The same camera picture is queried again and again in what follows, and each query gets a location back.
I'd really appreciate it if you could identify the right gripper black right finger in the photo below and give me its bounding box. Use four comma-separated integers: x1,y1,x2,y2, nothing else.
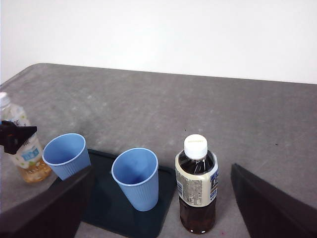
231,163,317,238

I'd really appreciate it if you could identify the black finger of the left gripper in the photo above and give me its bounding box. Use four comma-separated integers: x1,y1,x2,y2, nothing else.
4,126,38,154

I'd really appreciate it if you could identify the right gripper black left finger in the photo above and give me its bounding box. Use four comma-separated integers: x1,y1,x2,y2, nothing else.
0,165,96,238

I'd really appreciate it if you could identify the jasmine tea bottle white label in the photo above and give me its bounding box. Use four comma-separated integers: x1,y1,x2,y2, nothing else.
0,92,53,184

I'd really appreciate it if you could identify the dark tea bottle beige label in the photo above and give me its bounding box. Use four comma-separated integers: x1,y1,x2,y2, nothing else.
175,134,219,235

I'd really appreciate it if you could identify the blue ribbed plastic cup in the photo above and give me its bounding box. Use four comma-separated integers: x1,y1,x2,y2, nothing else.
111,147,159,212
42,133,92,181

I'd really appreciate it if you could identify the dark blue rectangular tray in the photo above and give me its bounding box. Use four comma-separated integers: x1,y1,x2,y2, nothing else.
47,148,177,238

